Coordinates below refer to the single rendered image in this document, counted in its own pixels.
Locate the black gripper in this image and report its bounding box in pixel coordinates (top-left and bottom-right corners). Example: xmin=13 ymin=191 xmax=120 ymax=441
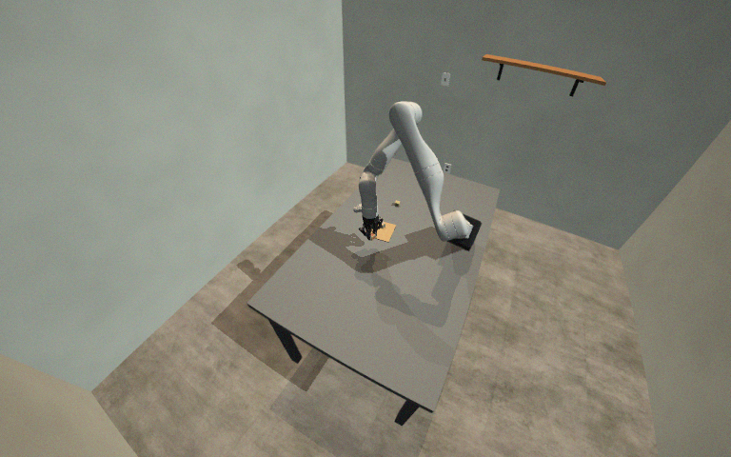
xmin=359 ymin=214 xmax=384 ymax=241

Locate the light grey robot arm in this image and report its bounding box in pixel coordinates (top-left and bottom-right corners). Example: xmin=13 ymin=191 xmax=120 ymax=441
xmin=353 ymin=102 xmax=472 ymax=242

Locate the tan flat mat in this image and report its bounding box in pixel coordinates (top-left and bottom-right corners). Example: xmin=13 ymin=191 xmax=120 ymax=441
xmin=375 ymin=222 xmax=396 ymax=242

